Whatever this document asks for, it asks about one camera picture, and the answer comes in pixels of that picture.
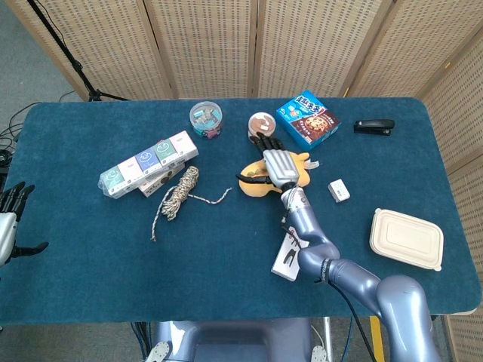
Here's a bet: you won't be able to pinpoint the blue table cloth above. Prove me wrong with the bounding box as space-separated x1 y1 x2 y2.
0 97 482 326

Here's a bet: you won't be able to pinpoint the pocket tissue multipack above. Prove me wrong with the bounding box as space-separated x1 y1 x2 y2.
98 130 200 200

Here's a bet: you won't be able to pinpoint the small round food jar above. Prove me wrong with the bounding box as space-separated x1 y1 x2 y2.
248 112 278 145

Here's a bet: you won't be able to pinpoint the woven folding screen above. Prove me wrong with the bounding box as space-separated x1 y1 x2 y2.
5 0 483 362

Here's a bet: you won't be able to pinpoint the braided rope bundle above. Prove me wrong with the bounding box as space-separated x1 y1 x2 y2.
149 165 233 243

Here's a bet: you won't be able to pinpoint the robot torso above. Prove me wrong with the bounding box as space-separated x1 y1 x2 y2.
145 318 333 362

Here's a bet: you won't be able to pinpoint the yellow plush toy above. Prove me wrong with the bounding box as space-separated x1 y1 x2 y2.
241 152 321 198

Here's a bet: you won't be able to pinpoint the clear jar of binder clips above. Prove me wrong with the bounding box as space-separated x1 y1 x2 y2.
189 101 223 139

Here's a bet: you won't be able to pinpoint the beige lidded food container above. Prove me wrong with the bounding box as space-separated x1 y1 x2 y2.
369 207 445 272

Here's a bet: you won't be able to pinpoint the black tripod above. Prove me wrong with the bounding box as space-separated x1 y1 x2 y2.
26 0 129 103

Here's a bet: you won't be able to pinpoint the small white box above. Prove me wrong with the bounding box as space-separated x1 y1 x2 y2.
328 179 351 204

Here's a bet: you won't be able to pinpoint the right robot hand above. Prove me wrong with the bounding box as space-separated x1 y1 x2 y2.
235 131 303 189

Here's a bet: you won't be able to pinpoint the blue cookie box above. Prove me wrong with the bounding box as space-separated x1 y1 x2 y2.
275 89 343 152

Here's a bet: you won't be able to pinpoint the white cookie box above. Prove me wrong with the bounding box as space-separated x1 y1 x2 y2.
138 162 186 198

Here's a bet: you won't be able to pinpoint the black stapler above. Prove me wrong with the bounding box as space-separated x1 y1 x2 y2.
353 118 396 136

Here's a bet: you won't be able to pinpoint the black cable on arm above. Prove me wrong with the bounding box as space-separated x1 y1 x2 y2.
281 214 378 362

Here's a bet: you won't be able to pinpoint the black floor cables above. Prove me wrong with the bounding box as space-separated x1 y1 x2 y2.
0 90 76 174

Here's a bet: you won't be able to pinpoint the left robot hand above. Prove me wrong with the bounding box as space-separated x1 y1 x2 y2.
0 181 49 267

